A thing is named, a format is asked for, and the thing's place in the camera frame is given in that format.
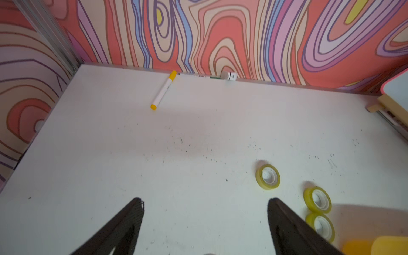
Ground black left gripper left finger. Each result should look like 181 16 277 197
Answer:
73 198 144 255

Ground small white cube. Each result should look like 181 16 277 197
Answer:
221 71 238 81

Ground yellow capped white marker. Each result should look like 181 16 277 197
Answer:
150 70 177 110

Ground white board pink edge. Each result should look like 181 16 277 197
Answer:
365 67 408 141

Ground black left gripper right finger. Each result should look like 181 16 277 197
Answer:
267 198 341 255

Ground yellow-green tape roll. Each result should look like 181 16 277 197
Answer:
256 164 281 190
303 187 332 214
305 212 335 243

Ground yellow plastic storage box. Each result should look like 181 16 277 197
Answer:
342 236 408 255

